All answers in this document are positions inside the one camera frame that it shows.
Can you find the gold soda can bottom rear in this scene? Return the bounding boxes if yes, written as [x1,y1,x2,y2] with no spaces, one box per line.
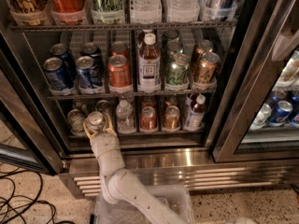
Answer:
[164,95,178,108]

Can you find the gold lacroix can front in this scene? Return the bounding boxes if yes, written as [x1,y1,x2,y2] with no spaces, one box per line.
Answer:
[194,52,220,84]

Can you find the blue pepsi can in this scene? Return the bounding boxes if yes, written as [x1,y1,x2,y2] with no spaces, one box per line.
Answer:
[43,57,74,91]
[50,43,76,79]
[80,42,104,76]
[76,56,103,90]

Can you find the gold lacroix can rear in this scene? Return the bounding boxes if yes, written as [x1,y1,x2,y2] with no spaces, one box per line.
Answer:
[191,39,213,72]

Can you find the clear water bottle top left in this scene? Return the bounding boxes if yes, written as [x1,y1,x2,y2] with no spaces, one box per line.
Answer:
[130,0,162,24]

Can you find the tea bottle bottom shelf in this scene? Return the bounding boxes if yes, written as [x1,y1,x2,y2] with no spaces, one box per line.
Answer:
[184,94,206,131]

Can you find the gold lacroix can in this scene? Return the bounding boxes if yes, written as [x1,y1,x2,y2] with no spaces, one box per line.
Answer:
[191,39,213,72]
[194,52,220,84]

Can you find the open left fridge door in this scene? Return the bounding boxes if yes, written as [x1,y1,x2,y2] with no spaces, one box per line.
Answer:
[0,36,64,175]

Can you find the steel fridge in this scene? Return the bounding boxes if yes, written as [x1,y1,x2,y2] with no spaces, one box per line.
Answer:
[0,0,299,198]

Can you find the orange soda can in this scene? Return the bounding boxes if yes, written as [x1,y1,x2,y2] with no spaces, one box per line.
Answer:
[141,96,157,108]
[108,55,132,88]
[110,41,129,58]
[140,106,157,131]

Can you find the green lacroix can rear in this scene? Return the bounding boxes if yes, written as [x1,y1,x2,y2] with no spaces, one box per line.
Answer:
[162,30,179,47]

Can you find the fridge door handle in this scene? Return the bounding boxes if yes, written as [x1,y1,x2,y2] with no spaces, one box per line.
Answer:
[271,28,299,62]

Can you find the orange soda can bottom rear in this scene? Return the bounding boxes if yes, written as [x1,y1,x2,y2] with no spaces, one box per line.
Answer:
[141,96,157,108]

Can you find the white can right compartment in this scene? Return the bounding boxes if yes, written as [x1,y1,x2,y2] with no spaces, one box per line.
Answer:
[249,104,272,130]

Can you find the black cables on floor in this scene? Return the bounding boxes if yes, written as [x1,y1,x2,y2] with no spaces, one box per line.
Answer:
[0,163,76,224]

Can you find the clear plastic bin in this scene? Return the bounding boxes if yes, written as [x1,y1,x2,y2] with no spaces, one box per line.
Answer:
[93,185,195,224]

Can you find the blue pepsi can left front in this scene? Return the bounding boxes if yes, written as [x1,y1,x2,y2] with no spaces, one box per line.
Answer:
[43,57,74,91]

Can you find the red coca cola can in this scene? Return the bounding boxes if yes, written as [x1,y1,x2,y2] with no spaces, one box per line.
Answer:
[51,0,84,24]

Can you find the green 7up can left rear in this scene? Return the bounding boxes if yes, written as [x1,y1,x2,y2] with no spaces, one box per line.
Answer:
[73,99,89,116]

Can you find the blue pepsi can left rear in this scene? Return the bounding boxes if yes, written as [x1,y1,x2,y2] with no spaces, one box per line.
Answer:
[50,43,76,79]

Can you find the green lacroix can front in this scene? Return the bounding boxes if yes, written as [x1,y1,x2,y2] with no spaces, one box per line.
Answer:
[166,53,189,86]

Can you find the gold soda can bottom front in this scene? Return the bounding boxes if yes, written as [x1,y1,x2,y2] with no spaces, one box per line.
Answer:
[163,105,180,129]

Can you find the right glass fridge door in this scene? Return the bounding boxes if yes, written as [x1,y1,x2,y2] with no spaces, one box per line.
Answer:
[206,0,298,163]

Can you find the green lacroix can middle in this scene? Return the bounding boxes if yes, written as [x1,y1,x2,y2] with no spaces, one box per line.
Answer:
[165,41,184,63]

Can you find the gold soda can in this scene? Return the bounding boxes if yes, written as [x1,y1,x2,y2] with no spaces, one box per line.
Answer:
[163,105,180,129]
[164,95,178,108]

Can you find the orange soda can middle rear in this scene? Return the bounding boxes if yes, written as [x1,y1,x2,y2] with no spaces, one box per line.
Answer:
[110,41,129,58]

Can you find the pure leaf tea bottle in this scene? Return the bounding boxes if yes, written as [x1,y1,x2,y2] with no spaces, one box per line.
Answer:
[138,33,161,92]

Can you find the clear water bottle top right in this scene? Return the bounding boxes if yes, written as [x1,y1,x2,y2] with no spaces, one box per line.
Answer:
[164,0,200,22]

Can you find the orange lacroix can top shelf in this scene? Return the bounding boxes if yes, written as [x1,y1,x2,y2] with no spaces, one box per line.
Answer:
[8,0,50,26]

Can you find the pepsi can right compartment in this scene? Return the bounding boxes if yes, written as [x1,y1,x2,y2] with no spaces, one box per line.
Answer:
[268,101,292,127]

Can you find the clear water bottle bottom shelf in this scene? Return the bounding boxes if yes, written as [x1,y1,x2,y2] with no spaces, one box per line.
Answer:
[116,100,135,133]

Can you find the green lacroix can top shelf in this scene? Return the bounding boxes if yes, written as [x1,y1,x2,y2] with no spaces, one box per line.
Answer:
[92,0,123,24]

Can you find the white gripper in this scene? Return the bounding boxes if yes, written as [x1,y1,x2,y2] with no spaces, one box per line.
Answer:
[83,113,125,177]

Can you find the green 7up can left front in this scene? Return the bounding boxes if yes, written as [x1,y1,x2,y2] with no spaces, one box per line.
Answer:
[67,109,85,136]

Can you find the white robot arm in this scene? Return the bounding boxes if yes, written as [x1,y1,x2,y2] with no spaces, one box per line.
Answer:
[82,112,188,224]

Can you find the blue can right far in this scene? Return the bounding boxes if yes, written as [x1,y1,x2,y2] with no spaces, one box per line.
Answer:
[288,91,299,128]

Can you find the orange soda can middle front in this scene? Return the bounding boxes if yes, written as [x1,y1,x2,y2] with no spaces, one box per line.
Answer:
[108,55,132,88]

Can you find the orange soda can bottom front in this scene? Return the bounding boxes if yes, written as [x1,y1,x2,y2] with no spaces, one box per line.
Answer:
[140,106,157,131]

